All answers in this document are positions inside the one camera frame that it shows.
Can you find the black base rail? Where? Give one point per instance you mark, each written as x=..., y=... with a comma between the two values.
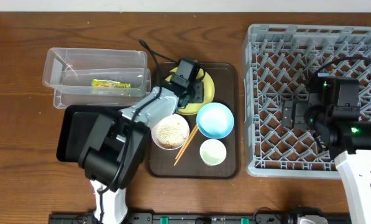
x=141, y=218

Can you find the light blue bowl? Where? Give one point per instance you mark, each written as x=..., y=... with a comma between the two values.
x=215, y=120

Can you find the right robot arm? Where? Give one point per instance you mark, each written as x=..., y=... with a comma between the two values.
x=331, y=111

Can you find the small pale green cup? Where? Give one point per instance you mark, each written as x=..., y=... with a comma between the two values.
x=212, y=152

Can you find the pink bowl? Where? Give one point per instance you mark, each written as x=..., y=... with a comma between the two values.
x=175, y=118

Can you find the clear plastic waste bin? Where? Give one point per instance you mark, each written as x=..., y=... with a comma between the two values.
x=69, y=71

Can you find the grey dishwasher rack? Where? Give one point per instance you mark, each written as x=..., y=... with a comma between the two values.
x=278, y=60

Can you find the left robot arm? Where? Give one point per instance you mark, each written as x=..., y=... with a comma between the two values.
x=116, y=143

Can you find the brown plastic serving tray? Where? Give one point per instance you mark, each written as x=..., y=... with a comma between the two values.
x=162, y=163

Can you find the pile of rice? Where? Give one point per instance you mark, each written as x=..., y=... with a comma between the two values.
x=171, y=136

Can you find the green snack wrapper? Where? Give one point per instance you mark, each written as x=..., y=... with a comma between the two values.
x=109, y=84

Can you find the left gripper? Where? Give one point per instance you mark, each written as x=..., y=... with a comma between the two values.
x=201, y=98

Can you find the yellow round plate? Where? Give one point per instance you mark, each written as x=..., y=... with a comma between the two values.
x=165, y=102

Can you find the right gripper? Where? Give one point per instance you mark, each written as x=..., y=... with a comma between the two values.
x=300, y=108

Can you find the black waste tray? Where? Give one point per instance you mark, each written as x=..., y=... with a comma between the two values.
x=78, y=122

